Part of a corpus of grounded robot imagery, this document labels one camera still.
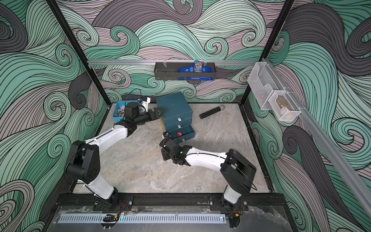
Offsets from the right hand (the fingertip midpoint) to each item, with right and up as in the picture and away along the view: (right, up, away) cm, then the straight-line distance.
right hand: (167, 148), depth 85 cm
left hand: (-3, +23, 0) cm, 23 cm away
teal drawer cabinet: (+6, +18, +2) cm, 19 cm away
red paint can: (+7, +6, +13) cm, 16 cm away
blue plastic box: (-44, +29, +32) cm, 62 cm away
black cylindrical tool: (+40, +26, +29) cm, 56 cm away
